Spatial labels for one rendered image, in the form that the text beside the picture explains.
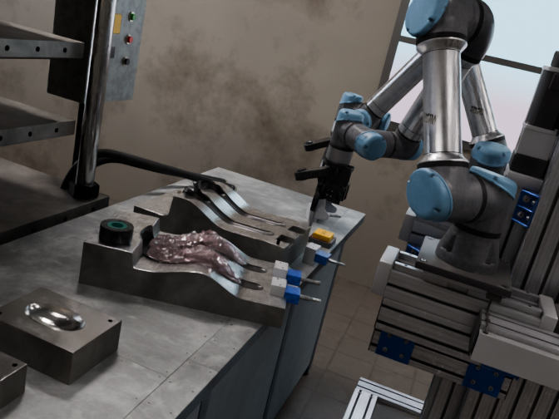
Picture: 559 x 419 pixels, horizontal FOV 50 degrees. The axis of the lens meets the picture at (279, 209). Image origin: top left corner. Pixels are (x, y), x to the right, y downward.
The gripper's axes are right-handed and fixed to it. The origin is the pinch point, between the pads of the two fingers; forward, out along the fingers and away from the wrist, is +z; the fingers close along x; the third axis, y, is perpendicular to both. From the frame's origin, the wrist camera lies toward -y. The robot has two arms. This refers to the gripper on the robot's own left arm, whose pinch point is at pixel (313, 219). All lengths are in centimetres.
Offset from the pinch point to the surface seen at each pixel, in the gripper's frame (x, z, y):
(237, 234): -18.1, 6.0, -16.0
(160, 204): -10.7, 9.9, -46.7
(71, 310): -82, 4, -22
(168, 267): -52, 5, -18
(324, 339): 98, 99, 0
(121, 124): 177, 57, -194
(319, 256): -1.5, 10.1, 5.8
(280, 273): -30.3, 5.5, 3.1
